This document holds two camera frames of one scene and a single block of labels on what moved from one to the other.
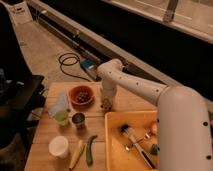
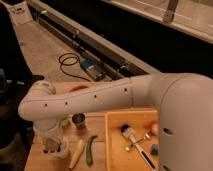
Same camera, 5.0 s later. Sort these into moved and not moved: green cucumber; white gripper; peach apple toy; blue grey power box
Moved: white gripper
Not moved: peach apple toy; blue grey power box; green cucumber
